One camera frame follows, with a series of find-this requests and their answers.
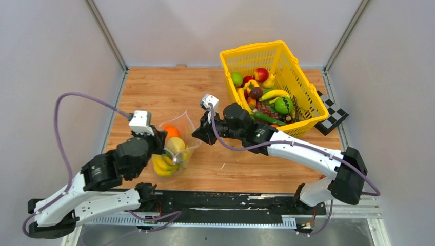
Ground purple grapes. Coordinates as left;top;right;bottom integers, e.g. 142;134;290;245
256;101;281;120

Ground orange fruit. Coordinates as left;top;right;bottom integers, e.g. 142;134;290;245
164;126;181;138

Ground yellow plastic basket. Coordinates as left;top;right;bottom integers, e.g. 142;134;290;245
220;40;329;138

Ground red apple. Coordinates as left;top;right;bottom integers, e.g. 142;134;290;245
254;68;269;83
241;75;255;87

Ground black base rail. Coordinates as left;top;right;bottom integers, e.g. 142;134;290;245
136;190;327;225

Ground clear zip top bag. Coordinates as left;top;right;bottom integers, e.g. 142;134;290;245
151;111;201;178

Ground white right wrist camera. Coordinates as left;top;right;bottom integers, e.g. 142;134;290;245
200;94;219;123

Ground small watermelon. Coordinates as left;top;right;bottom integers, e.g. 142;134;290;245
274;97;294;115

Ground yellow banana bunch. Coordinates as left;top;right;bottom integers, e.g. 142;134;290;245
151;150;192;178

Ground checkerboard calibration board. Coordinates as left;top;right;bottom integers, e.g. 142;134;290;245
315;91;349;136

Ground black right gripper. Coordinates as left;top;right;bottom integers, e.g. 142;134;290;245
193;109;244;145

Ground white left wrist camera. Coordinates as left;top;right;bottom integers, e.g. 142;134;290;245
129;110;155;136

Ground green cucumber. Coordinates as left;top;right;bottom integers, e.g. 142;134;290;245
253;111;287;126

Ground yellow pear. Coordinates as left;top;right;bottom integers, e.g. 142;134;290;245
259;74;275;89

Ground green apple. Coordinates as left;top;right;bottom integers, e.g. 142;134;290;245
230;72;243;88

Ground beige lemon fruit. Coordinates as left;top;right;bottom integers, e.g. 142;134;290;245
165;137;186;155

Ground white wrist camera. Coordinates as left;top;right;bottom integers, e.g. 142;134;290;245
129;110;155;136
200;94;219;123

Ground dark purple passion fruit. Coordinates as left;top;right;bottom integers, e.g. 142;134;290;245
249;87;263;100

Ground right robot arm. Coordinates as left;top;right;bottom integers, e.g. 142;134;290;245
192;100;367;214

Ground small red peach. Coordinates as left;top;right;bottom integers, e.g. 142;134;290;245
247;97;257;110

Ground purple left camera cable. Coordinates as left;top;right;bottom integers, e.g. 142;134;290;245
22;92;131;238

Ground yellow bell pepper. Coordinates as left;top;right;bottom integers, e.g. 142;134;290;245
243;79;259;93

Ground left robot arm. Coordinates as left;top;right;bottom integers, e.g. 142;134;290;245
23;126;168;239

